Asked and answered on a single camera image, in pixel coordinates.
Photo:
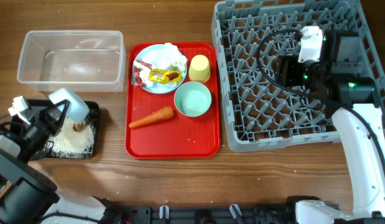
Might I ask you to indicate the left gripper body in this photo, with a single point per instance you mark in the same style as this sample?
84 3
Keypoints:
36 137

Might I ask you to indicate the yellow plastic cup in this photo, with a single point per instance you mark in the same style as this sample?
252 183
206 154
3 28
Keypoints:
199 70

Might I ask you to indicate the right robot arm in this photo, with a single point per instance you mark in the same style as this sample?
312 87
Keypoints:
358 119

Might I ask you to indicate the red snack wrapper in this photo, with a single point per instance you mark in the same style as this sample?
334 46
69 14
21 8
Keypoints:
141 71

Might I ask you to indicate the orange carrot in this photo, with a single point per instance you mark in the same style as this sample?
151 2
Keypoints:
158 116

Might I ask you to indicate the white napkin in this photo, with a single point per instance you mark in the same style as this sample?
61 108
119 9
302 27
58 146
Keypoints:
170 56

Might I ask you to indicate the white rice pile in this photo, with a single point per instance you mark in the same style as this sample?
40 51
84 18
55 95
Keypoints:
69 143

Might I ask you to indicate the black plastic tray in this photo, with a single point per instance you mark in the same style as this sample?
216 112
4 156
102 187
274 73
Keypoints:
93 118

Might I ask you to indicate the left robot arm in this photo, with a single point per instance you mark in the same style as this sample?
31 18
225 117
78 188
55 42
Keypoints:
26 195

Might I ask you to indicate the light green bowl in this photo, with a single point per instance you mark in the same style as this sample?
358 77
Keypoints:
192 99

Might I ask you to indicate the brown food scrap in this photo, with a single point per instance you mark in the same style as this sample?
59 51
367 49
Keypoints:
79 127

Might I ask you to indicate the small light blue bowl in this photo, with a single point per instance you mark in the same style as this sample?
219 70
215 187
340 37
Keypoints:
77 109

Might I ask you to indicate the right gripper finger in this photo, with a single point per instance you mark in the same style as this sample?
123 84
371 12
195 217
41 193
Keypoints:
286 65
290 78

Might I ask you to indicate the grey dishwasher rack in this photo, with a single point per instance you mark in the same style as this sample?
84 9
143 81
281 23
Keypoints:
258 115

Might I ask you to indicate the clear plastic bin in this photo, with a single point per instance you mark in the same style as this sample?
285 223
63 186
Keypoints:
80 60

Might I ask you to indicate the red serving tray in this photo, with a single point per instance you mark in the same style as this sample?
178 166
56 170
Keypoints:
179 137

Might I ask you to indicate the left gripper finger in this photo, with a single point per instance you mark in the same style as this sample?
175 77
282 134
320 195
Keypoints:
61 106
44 113

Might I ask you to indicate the large light blue plate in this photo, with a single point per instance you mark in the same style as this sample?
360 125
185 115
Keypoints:
142 56

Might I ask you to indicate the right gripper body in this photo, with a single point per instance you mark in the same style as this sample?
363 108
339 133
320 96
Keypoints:
313 70

